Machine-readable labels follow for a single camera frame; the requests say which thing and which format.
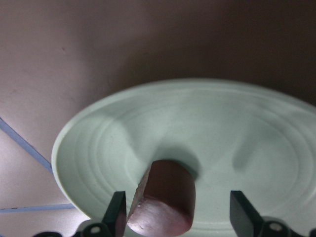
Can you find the brown steamed bun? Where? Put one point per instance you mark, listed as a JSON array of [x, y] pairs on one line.
[[164, 201]]

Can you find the light green round plate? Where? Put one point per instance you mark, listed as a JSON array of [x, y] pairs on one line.
[[229, 135]]

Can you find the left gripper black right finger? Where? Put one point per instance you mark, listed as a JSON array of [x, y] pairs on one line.
[[244, 218]]

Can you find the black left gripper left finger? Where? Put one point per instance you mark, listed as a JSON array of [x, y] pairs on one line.
[[115, 216]]

